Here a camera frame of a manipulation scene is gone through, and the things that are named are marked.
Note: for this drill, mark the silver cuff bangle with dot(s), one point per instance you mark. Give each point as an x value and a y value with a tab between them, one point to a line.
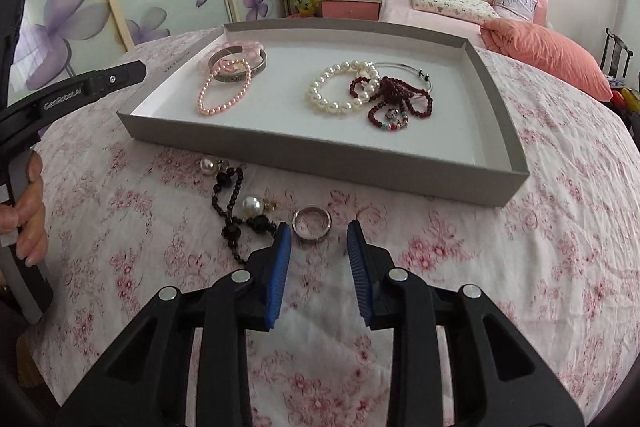
232	77

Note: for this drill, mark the person's left hand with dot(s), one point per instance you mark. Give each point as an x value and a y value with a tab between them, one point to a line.
35	217

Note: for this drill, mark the lilac cushion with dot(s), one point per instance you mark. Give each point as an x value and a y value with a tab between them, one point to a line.
515	2

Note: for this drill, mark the red yellow toys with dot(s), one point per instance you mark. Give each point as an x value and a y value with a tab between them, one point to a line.
625	97

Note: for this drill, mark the black bead pearl jewelry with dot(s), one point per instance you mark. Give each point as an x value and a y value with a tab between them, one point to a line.
235	232

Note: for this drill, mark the grey cardboard tray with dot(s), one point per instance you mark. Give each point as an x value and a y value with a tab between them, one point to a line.
425	142

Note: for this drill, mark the salmon pink duvet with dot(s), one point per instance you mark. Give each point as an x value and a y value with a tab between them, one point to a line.
550	52

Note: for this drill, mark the pink bed mattress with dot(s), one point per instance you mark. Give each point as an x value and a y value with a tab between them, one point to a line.
400	9

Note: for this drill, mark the thin silver bangle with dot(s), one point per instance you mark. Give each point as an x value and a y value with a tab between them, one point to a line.
400	66

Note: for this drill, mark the pink white nightstand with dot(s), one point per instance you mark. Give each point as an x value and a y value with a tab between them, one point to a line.
350	9

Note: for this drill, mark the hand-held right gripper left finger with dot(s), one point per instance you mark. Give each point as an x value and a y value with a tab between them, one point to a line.
280	277

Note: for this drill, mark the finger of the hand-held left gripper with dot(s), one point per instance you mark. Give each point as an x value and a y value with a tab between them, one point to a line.
117	77

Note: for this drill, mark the dark wooden chair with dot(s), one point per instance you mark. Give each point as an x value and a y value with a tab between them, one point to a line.
615	52

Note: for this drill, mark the floral print pillow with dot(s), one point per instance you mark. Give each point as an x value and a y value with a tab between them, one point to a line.
455	4

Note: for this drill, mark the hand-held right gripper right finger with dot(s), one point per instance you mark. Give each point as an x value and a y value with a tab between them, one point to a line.
359	277

